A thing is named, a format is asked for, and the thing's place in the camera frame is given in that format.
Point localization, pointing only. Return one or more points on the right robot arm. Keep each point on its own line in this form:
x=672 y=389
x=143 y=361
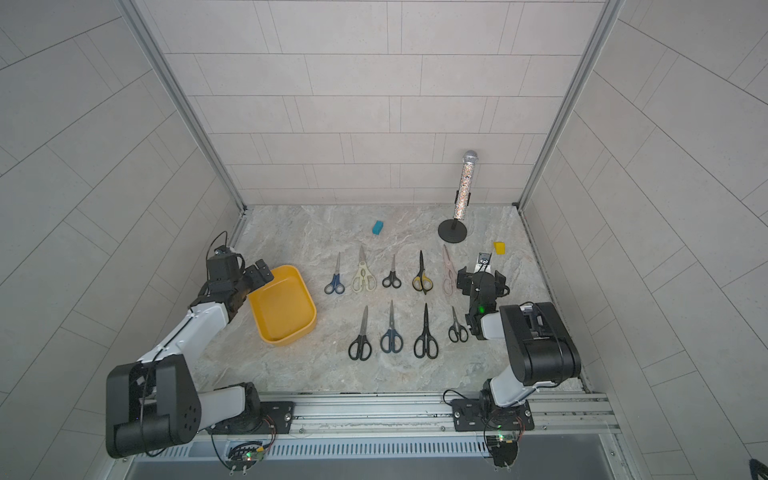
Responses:
x=540 y=350

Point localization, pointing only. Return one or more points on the yellow block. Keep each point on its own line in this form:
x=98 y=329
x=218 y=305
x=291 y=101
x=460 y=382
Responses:
x=499 y=248

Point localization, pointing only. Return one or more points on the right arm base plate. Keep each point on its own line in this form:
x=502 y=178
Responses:
x=470 y=416

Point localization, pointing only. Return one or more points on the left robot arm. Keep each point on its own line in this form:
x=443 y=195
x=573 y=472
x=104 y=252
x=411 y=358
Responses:
x=153 y=404

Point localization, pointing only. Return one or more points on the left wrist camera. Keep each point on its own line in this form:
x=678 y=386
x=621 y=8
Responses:
x=224 y=266

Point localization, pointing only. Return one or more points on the left circuit board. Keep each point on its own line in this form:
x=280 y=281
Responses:
x=243 y=457

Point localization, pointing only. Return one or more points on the small grey scissors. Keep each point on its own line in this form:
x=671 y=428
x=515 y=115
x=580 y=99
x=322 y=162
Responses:
x=457 y=332

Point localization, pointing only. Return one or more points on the circuit board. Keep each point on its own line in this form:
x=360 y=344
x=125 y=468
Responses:
x=503 y=451
x=243 y=457

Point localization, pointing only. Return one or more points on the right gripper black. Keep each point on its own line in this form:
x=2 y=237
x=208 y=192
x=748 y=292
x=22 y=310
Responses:
x=469 y=279

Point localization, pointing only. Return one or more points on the aluminium rail frame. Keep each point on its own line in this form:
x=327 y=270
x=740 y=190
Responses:
x=412 y=425

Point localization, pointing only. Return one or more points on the black deli scissors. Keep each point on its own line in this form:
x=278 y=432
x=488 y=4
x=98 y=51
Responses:
x=425 y=344

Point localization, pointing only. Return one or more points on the glitter microphone on stand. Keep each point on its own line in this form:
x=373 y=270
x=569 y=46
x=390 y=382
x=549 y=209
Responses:
x=454 y=230

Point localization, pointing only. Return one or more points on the black handled silver scissors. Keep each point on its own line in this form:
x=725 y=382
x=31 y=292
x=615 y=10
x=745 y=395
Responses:
x=360 y=349

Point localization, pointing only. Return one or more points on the yellow black handled scissors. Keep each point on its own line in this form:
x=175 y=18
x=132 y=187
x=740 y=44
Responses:
x=421 y=282

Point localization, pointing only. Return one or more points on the dark blue handled scissors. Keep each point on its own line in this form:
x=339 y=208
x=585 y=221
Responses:
x=391 y=341

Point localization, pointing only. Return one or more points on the right circuit board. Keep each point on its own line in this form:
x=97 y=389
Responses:
x=503 y=451

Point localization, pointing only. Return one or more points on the yellow plastic storage box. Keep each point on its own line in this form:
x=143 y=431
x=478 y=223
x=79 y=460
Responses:
x=283 y=310

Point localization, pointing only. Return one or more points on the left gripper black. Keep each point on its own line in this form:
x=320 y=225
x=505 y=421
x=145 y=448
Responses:
x=255 y=275

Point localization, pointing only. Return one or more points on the cream handled kitchen scissors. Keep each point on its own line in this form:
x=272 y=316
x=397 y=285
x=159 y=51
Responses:
x=363 y=278

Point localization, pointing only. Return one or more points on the pink handled scissors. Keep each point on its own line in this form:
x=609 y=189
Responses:
x=449 y=282

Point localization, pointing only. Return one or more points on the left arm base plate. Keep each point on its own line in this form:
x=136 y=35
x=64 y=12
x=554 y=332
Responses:
x=272 y=417

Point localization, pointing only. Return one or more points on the black handled steel scissors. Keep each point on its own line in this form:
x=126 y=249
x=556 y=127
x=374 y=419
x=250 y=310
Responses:
x=392 y=280

